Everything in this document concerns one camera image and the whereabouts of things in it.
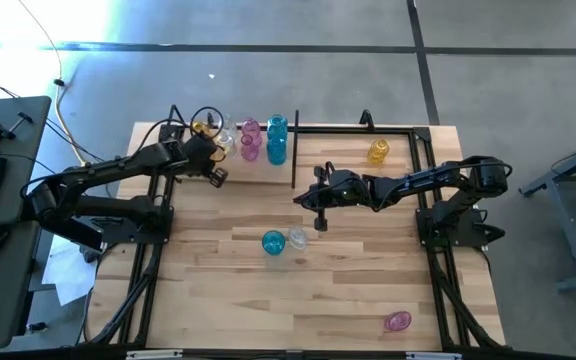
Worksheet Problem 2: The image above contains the black aluminium table frame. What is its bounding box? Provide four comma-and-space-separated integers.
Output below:
83, 106, 507, 351

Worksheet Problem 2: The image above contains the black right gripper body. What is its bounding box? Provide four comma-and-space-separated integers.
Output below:
313, 162, 372, 209

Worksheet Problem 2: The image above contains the black desk support beam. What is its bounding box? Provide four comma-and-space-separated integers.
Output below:
52, 217, 108, 252

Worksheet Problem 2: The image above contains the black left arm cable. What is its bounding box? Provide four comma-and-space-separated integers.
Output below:
134, 105, 226, 154

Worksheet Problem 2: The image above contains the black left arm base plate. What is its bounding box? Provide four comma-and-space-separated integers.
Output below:
90, 204, 175, 246

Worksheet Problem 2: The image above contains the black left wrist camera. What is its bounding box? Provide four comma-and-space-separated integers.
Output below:
208, 167, 230, 189

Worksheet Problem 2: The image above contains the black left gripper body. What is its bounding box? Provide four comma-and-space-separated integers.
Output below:
182, 133, 222, 176

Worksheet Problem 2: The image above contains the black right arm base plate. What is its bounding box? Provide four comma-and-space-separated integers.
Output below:
415, 207, 507, 250

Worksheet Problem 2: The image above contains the pink ribbed glass vase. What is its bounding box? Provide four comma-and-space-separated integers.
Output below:
240, 117, 263, 141
384, 310, 413, 333

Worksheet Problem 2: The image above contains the black metal shelf frame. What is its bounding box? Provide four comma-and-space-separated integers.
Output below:
292, 108, 301, 189

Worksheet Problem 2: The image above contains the yellow glass bottle vase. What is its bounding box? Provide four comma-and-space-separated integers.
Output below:
366, 138, 391, 166

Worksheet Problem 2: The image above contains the clear wide panelled glass vase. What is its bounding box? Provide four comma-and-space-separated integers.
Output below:
216, 130, 238, 160

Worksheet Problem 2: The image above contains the blue round embossed glass vase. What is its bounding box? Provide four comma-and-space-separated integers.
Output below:
261, 229, 287, 257

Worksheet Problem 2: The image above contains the blue square textured glass vase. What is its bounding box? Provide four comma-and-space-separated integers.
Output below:
266, 113, 289, 140

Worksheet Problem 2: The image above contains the silver aluminium bracket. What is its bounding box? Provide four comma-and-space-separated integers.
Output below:
405, 351, 463, 360
125, 349, 184, 360

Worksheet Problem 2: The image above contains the pink swirl glass bud vase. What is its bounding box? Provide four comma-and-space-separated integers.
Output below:
239, 133, 261, 162

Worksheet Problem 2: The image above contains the yellow floor cable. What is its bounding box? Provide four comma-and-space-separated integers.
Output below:
16, 0, 89, 166

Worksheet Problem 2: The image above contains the clear finely ribbed glass vase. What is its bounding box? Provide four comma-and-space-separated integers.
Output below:
286, 226, 310, 251

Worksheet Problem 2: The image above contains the grey metal side table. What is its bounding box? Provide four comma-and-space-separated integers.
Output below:
517, 128, 576, 294

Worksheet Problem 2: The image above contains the white paper sheet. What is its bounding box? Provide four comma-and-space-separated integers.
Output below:
41, 234, 102, 307

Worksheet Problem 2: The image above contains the blue tall glass bottle vase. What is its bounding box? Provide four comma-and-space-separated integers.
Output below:
266, 137, 288, 167

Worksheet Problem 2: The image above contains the dark grey desk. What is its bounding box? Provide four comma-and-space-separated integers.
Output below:
0, 95, 53, 351

